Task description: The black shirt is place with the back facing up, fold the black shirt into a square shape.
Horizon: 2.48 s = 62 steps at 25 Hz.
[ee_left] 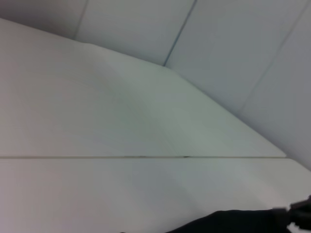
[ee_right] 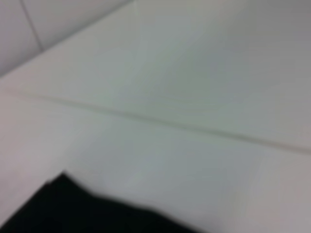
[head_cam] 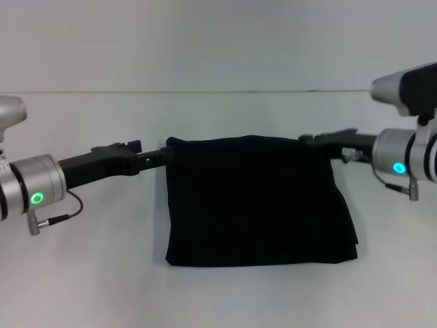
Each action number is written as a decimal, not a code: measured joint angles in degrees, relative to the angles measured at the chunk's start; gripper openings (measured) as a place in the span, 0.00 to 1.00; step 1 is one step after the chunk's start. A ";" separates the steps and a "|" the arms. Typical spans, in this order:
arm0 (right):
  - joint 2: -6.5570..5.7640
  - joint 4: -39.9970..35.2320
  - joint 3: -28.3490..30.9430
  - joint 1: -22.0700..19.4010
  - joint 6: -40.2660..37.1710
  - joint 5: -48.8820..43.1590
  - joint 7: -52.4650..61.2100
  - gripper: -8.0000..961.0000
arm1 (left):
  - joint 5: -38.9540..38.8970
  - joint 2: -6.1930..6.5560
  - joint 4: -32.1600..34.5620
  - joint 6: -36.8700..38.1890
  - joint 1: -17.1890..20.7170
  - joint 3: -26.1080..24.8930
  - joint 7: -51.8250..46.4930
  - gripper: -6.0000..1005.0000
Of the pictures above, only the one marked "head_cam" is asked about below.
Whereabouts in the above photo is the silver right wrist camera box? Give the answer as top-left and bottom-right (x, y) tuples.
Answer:
(369, 61), (437, 119)

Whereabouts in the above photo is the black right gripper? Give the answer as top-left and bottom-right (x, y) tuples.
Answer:
(297, 128), (378, 161)

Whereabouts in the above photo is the black shirt with FREE print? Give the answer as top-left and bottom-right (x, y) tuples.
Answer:
(164, 134), (360, 268)

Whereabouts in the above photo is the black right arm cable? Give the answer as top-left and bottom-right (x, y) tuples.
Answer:
(341, 148), (420, 203)

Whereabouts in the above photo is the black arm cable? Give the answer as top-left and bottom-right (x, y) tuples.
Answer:
(341, 148), (420, 203)
(28, 189), (85, 237)

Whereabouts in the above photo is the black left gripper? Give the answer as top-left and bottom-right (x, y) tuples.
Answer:
(57, 138), (172, 191)

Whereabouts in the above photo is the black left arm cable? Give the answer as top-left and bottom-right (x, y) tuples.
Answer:
(28, 189), (85, 237)

